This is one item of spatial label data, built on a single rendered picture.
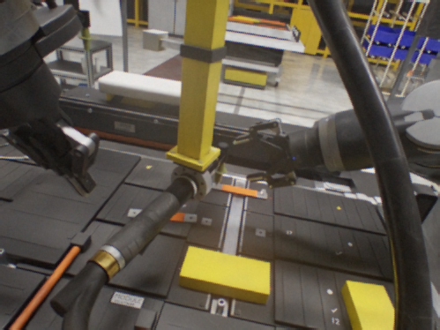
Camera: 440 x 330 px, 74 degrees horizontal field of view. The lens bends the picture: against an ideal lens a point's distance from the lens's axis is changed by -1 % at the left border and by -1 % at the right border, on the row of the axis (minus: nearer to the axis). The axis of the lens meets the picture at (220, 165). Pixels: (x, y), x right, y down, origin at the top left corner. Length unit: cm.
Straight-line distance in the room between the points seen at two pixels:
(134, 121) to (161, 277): 54
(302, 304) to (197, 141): 35
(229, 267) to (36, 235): 38
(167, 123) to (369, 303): 69
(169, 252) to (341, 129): 39
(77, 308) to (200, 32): 41
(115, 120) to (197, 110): 51
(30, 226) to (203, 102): 43
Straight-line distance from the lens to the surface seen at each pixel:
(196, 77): 50
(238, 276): 57
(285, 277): 62
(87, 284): 43
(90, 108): 102
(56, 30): 32
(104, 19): 324
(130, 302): 55
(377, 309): 61
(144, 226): 49
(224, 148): 73
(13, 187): 84
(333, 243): 73
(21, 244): 67
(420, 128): 51
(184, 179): 58
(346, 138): 51
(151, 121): 94
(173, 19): 972
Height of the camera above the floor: 146
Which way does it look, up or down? 31 degrees down
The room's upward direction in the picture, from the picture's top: 9 degrees clockwise
